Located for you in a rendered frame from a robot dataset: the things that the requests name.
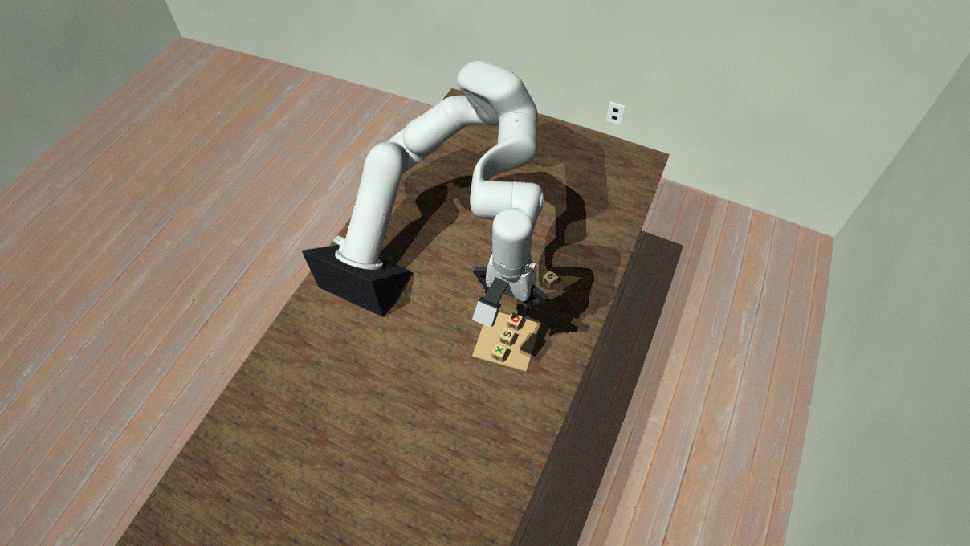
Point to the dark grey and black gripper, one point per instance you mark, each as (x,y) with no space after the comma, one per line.
(521,287)

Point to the cream flat mat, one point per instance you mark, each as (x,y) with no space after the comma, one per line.
(519,353)

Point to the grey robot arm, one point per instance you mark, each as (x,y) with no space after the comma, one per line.
(496,97)

